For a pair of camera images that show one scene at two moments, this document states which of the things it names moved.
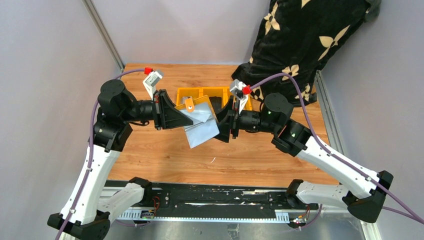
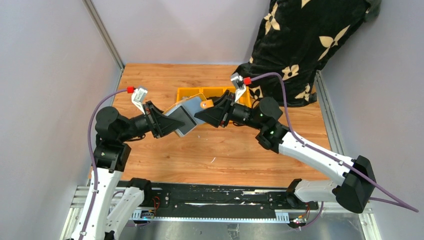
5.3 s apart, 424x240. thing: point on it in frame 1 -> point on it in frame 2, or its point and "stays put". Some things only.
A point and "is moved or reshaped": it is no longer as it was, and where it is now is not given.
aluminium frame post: x=88 y=5 stays put
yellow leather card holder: x=205 y=125 is moved or reshaped
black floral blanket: x=301 y=38 stays put
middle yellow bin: x=223 y=92 stays put
